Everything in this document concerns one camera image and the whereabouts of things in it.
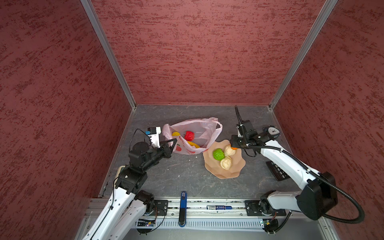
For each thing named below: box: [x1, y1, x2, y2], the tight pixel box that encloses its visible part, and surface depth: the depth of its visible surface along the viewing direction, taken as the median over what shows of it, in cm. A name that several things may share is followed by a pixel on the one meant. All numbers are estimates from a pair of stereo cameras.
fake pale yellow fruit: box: [220, 156, 232, 170], surface depth 86 cm
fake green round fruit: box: [212, 148, 225, 161], surface depth 89 cm
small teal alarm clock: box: [262, 124, 281, 139], surface depth 102 cm
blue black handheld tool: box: [178, 191, 188, 228], surface depth 75 cm
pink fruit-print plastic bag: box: [162, 117, 223, 155], surface depth 85 cm
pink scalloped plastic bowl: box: [203, 139, 246, 179], surface depth 89 cm
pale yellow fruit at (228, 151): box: [224, 144, 236, 156], surface depth 89 cm
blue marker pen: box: [206, 205, 232, 210], surface depth 75 cm
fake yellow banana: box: [171, 131, 201, 149], surface depth 98 cm
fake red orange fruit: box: [184, 130, 195, 142], surface depth 99 cm
